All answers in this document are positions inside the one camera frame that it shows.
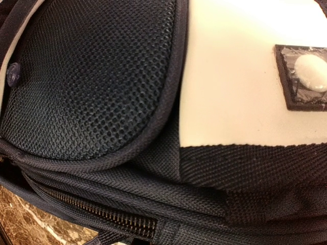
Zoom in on navy blue student backpack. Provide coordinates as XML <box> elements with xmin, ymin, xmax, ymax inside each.
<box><xmin>1</xmin><ymin>1</ymin><xmax>326</xmax><ymax>244</ymax></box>

